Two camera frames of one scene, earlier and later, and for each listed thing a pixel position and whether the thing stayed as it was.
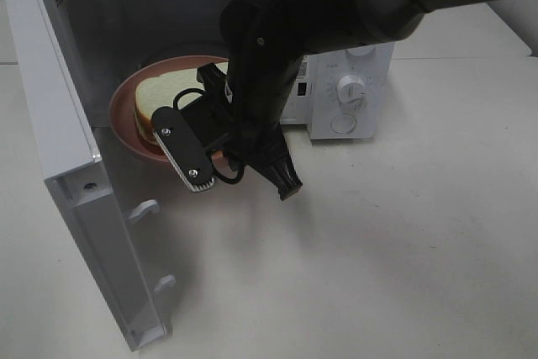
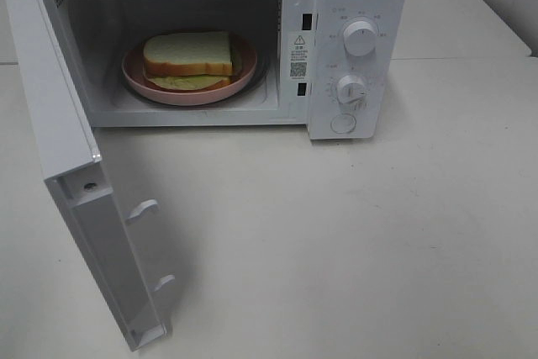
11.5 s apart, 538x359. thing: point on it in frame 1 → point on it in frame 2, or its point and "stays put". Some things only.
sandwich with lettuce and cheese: (157, 92) → (192, 60)
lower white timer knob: (350, 89) stays put
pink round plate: (122, 109) → (134, 78)
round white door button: (343, 123) stays put
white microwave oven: (113, 12) stays put
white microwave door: (102, 229) stays put
